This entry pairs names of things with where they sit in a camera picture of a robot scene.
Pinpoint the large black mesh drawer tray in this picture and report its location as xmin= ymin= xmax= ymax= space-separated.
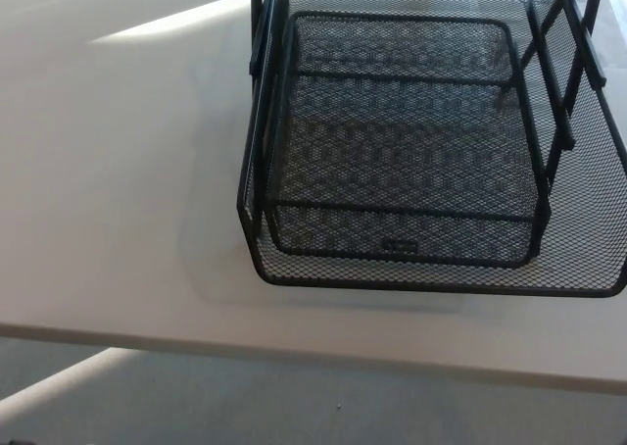
xmin=235 ymin=0 xmax=627 ymax=299

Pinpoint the small black mesh tray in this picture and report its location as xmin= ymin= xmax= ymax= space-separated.
xmin=266 ymin=11 xmax=553 ymax=270

